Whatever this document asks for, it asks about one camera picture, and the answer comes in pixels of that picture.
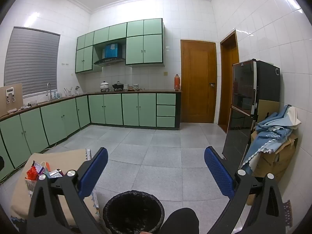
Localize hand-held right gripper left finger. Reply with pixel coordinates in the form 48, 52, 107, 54
26, 147, 109, 234

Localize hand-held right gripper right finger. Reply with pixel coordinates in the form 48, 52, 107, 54
204, 146, 287, 234

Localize black trash bin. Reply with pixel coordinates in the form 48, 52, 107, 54
102, 190, 165, 234

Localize floral patterned table cover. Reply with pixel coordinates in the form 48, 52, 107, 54
10, 148, 101, 232

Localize cardboard box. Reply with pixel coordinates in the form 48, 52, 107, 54
246, 127, 298, 205

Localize person's leg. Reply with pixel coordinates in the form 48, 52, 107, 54
160, 208, 200, 234

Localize green base cabinets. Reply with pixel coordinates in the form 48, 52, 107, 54
0, 91, 182, 178

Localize light blue cloth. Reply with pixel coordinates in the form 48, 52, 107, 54
240, 105, 301, 173

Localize black refrigerator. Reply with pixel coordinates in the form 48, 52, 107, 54
222, 59, 281, 176

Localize brown perforated basket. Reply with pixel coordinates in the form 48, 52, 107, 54
284, 200, 293, 227

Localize wooden side door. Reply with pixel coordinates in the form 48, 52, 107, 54
218, 29, 240, 133

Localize closed wooden door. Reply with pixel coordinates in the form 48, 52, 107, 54
180, 39, 217, 124

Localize cardboard sheet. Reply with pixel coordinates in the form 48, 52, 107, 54
0, 83, 23, 117

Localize range hood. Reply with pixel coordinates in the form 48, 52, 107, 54
93, 43, 126, 66

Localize grey window blind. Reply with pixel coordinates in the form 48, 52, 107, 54
4, 26, 60, 97

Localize white bracket device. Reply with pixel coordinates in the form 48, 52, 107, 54
5, 87, 15, 103

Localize green wall cabinets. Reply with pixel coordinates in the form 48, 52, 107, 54
75, 18, 166, 74

